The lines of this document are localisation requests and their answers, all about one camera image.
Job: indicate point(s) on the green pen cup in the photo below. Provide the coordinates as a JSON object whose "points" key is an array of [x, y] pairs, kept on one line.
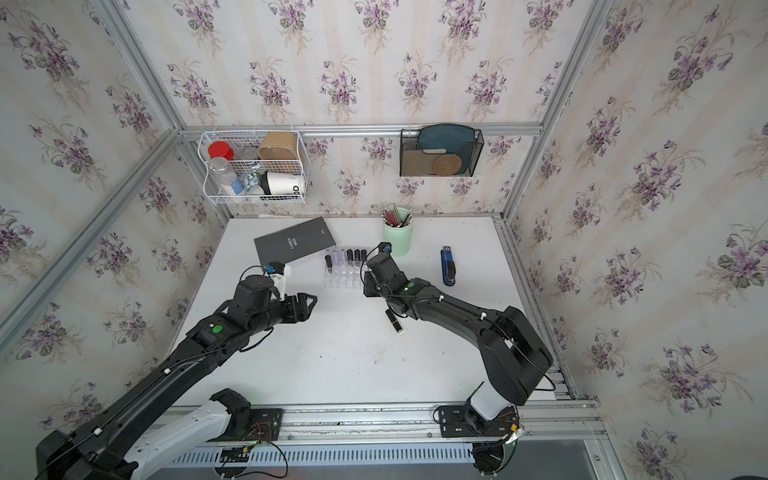
{"points": [[397, 229]]}

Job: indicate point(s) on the clear plastic bottle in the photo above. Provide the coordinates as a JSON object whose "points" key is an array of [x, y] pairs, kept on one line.
{"points": [[229, 182]]}

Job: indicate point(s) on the dark grey book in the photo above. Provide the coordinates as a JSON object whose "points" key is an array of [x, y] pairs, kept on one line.
{"points": [[294, 242]]}

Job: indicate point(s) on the black mesh wall holder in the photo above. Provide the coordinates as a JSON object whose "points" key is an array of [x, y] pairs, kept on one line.
{"points": [[417, 163]]}

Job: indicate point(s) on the clear acrylic lipstick organizer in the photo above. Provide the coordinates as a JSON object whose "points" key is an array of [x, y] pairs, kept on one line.
{"points": [[343, 277]]}

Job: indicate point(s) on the white black cylinder device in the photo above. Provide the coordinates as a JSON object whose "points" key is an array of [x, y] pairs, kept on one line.
{"points": [[275, 183]]}

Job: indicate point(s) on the white wire basket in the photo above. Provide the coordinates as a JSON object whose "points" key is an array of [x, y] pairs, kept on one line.
{"points": [[250, 167]]}

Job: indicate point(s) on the round cork coaster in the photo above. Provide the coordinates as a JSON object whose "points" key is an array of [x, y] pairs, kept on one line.
{"points": [[446, 165]]}

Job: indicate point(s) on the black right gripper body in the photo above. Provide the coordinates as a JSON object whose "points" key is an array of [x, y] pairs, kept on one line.
{"points": [[370, 288]]}

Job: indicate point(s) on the red lid jar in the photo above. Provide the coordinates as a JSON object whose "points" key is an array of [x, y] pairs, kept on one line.
{"points": [[220, 149]]}

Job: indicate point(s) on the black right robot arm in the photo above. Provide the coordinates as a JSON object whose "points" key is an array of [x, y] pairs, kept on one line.
{"points": [[514, 356]]}

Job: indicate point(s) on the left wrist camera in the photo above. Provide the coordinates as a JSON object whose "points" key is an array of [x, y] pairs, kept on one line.
{"points": [[279, 273]]}

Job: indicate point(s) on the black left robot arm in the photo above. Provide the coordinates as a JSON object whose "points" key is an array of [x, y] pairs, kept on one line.
{"points": [[118, 443]]}

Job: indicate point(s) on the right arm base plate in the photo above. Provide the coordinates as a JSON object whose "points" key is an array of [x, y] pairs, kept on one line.
{"points": [[461, 421]]}

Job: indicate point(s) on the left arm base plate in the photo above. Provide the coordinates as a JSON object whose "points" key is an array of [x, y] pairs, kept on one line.
{"points": [[259, 425]]}

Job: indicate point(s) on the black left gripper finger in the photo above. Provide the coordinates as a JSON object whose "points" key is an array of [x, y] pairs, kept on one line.
{"points": [[305, 311], [307, 299]]}

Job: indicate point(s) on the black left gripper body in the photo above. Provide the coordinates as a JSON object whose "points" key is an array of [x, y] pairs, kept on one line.
{"points": [[289, 308]]}

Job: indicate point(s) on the brown cardboard box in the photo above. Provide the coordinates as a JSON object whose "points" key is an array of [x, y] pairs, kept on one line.
{"points": [[279, 145]]}

